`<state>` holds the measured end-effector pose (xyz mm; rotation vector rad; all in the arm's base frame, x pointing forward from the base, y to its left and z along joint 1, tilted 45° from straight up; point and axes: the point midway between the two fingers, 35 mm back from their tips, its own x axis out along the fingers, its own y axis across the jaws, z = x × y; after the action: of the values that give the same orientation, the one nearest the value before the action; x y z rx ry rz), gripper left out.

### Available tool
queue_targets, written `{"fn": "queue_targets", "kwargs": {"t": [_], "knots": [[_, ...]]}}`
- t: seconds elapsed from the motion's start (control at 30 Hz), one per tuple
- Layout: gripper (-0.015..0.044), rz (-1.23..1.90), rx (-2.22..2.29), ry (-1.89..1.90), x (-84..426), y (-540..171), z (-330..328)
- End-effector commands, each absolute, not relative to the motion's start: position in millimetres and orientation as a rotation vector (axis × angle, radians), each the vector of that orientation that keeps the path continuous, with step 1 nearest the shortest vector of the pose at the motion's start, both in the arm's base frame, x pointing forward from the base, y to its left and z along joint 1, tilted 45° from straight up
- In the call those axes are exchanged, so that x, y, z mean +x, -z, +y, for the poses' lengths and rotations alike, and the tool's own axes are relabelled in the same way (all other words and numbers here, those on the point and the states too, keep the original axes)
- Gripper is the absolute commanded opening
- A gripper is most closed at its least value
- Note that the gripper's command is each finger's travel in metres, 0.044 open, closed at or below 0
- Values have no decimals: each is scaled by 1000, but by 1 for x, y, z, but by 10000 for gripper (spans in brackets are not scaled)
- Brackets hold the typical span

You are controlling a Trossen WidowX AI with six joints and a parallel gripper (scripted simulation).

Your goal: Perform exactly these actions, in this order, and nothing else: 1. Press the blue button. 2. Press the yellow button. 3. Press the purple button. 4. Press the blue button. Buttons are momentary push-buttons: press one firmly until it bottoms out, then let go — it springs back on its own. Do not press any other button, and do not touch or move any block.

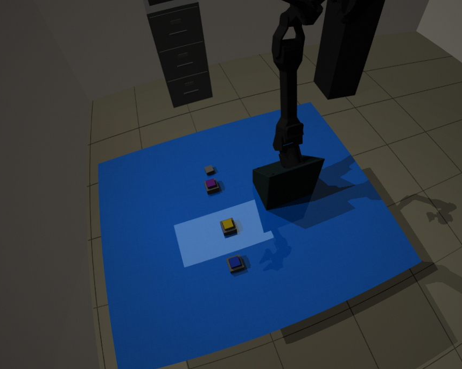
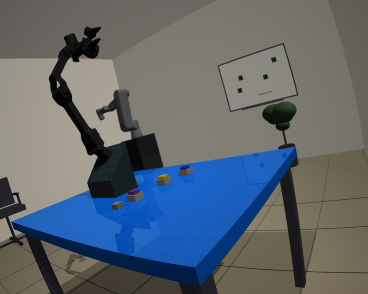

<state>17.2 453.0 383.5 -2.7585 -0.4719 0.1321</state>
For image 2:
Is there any purple button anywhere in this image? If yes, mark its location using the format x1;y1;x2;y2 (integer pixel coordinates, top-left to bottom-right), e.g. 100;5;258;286
126;189;144;202

